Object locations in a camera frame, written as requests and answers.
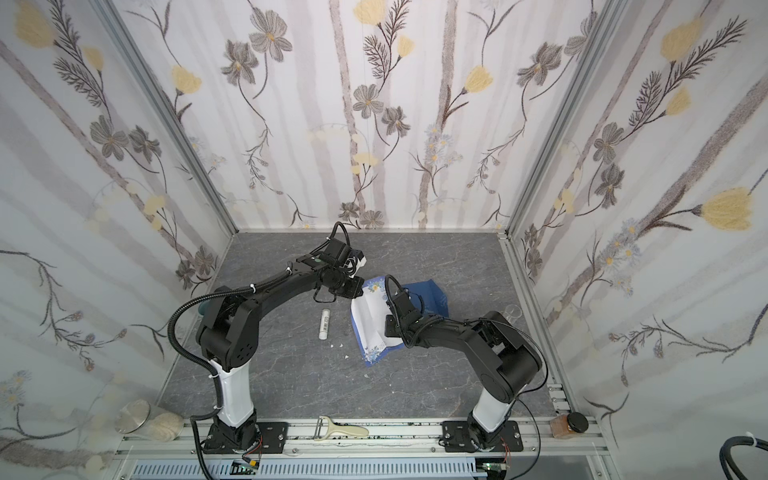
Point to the glass jar with metal lid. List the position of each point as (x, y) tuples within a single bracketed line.
[(148, 421)]

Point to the cream handled peeler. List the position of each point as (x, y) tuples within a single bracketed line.
[(326, 428)]

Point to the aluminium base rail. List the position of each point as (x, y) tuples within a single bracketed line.
[(420, 448)]

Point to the dark blue envelope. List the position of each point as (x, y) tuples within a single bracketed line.
[(429, 297)]

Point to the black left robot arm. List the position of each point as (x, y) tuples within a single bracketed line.
[(229, 337)]

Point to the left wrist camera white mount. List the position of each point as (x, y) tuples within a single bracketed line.
[(340, 255)]

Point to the white glue stick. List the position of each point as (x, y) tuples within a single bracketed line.
[(324, 324)]

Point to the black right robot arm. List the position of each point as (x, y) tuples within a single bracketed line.
[(503, 360)]

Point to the teal ceramic cup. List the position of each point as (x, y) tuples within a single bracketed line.
[(202, 307)]

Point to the white letter paper blue border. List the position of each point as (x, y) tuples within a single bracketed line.
[(368, 314)]

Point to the clear glass cup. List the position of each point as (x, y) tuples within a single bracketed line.
[(512, 313)]

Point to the small jar black lid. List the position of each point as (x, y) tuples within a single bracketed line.
[(568, 425)]

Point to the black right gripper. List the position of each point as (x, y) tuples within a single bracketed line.
[(398, 308)]

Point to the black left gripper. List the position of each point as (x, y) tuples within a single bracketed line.
[(349, 285)]

